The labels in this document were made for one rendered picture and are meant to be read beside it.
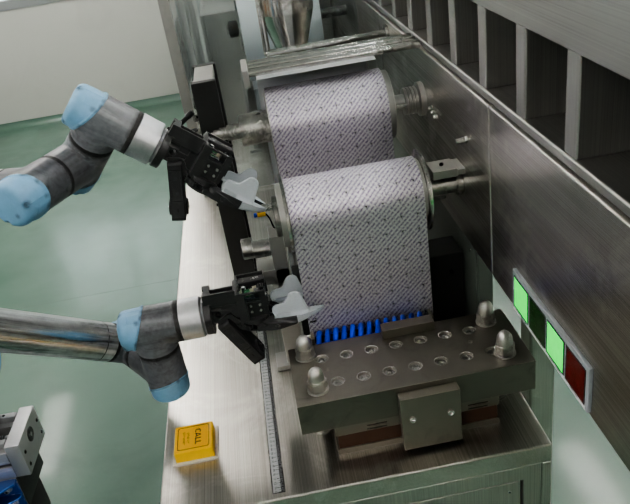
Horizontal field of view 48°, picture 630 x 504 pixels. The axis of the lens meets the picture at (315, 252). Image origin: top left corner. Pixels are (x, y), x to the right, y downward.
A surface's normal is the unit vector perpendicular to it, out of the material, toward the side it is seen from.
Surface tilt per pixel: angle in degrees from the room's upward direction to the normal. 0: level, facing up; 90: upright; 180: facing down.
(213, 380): 0
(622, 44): 90
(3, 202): 90
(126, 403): 0
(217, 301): 90
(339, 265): 90
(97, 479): 0
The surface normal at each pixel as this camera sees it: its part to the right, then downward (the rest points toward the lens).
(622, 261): -0.98, 0.18
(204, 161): 0.13, 0.47
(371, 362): -0.14, -0.87
